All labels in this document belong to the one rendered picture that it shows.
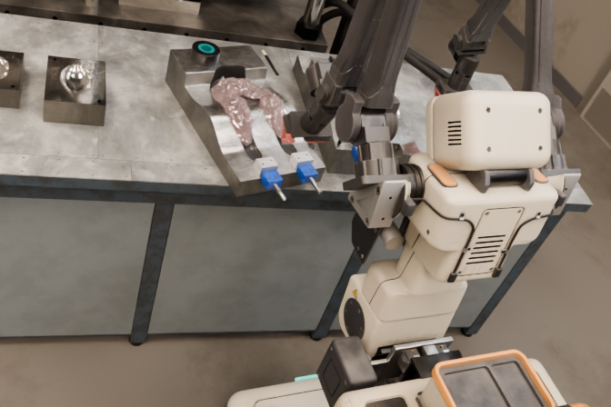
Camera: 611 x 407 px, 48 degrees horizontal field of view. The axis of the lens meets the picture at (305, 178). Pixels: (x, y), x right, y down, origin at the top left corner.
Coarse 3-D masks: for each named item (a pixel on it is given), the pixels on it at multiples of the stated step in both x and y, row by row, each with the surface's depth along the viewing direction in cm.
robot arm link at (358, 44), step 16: (368, 0) 129; (384, 0) 129; (368, 16) 131; (352, 32) 135; (368, 32) 133; (352, 48) 136; (368, 48) 136; (336, 64) 140; (352, 64) 137; (336, 80) 140; (352, 80) 140; (336, 96) 142
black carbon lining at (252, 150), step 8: (216, 72) 195; (224, 72) 197; (232, 72) 199; (240, 72) 199; (216, 80) 197; (280, 144) 186; (288, 144) 187; (248, 152) 180; (256, 152) 181; (288, 152) 185; (296, 152) 185
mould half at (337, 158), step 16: (304, 64) 219; (304, 80) 214; (304, 96) 213; (400, 128) 202; (320, 144) 198; (336, 144) 187; (400, 144) 195; (336, 160) 188; (352, 160) 190; (400, 160) 194
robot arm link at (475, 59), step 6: (462, 60) 190; (468, 60) 189; (474, 60) 189; (456, 66) 193; (462, 66) 191; (468, 66) 190; (474, 66) 191; (462, 72) 192; (468, 72) 191; (474, 72) 193
